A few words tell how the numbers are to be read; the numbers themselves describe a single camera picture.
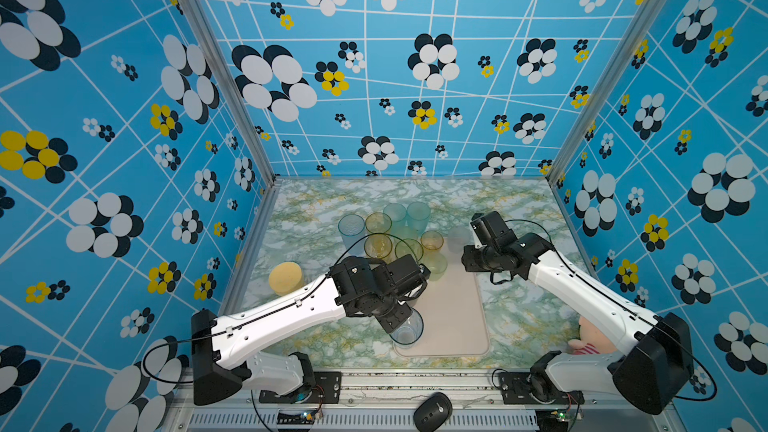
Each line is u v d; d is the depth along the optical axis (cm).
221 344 40
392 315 59
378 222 96
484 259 68
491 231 61
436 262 94
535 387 66
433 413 68
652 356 38
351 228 96
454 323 83
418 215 97
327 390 74
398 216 99
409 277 50
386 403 72
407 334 64
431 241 99
